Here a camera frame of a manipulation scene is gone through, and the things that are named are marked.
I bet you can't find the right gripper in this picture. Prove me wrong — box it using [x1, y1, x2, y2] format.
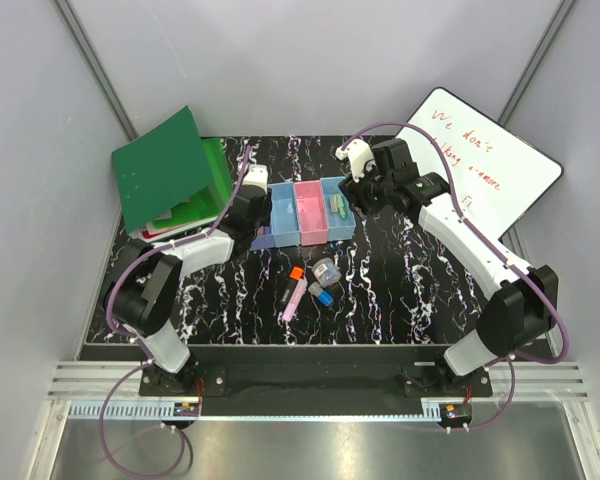
[338, 157, 394, 223]

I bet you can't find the silver binder clip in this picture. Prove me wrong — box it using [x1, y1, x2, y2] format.
[329, 195, 340, 214]

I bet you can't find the grey glitter jar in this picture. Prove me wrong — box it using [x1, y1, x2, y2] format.
[312, 258, 341, 288]

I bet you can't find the green stapler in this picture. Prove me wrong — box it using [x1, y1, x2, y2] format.
[335, 195, 347, 219]

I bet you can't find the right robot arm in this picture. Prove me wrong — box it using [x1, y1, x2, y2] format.
[336, 139, 558, 397]

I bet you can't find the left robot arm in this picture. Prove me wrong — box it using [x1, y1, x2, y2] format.
[98, 185, 272, 396]

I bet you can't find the purple plastic bin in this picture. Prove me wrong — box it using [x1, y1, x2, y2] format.
[250, 226, 275, 251]

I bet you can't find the light blue plastic bin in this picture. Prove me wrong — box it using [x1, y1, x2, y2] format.
[269, 182, 300, 248]

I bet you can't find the blue plastic bin right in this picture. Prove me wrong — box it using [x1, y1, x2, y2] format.
[320, 176, 356, 242]

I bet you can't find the pink plastic bin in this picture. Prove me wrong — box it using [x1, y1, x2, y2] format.
[294, 180, 328, 246]

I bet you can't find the orange capped black highlighter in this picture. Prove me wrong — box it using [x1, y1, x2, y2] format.
[280, 266, 304, 305]

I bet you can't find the green folder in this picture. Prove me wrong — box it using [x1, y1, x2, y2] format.
[111, 106, 233, 237]

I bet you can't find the pink highlighter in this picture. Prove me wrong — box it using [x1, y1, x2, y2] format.
[282, 278, 308, 322]

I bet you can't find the black marble mat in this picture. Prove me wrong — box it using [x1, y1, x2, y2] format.
[77, 134, 556, 361]

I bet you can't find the blue capped small bottle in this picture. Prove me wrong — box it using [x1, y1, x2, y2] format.
[308, 282, 333, 307]

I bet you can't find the white whiteboard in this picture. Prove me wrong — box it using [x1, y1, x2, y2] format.
[408, 87, 563, 237]

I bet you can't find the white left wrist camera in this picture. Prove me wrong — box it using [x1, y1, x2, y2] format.
[242, 164, 269, 191]

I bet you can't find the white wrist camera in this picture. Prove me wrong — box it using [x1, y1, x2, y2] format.
[335, 139, 374, 183]
[242, 164, 269, 191]

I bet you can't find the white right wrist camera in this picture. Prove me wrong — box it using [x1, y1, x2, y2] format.
[335, 139, 374, 183]

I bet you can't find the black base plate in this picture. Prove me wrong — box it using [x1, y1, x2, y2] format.
[139, 345, 493, 420]

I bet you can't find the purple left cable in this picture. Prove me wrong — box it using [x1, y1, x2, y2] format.
[98, 147, 256, 476]

